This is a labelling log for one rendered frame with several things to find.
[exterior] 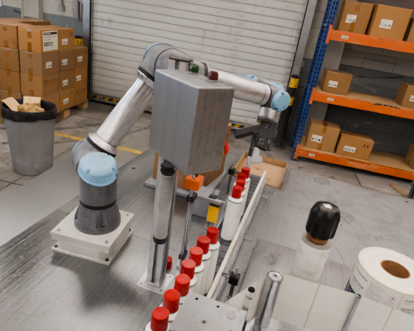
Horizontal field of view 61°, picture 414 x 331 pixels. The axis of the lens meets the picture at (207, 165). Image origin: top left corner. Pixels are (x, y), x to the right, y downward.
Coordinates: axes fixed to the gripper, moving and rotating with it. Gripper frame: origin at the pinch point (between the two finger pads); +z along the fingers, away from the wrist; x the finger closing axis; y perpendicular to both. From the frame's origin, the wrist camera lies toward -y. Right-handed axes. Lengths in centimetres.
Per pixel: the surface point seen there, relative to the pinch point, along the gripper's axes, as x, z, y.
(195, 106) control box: -77, 1, -4
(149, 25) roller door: 300, -192, -225
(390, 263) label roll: -26, 20, 52
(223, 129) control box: -68, 2, 1
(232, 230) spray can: -17.0, 25.2, 3.7
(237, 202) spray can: -22.8, 15.6, 3.2
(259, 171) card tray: 56, -6, 1
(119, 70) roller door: 331, -128, -265
